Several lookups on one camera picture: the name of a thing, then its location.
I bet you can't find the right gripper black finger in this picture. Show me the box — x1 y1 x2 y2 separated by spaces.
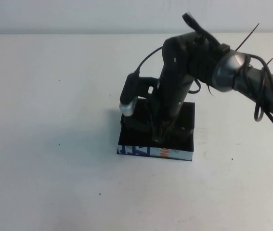
161 121 177 144
151 125 161 144

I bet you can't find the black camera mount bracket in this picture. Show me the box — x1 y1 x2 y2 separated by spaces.
138 76 160 103

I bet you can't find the black camera cable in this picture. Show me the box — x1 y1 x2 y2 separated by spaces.
134 46 164 76

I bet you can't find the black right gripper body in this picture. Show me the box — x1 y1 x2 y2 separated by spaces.
150 68 195 127

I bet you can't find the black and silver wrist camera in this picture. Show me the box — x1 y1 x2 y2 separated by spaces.
118 73 141 117

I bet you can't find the black glasses case printed front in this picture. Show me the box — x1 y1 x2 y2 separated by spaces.
116 102 196 161

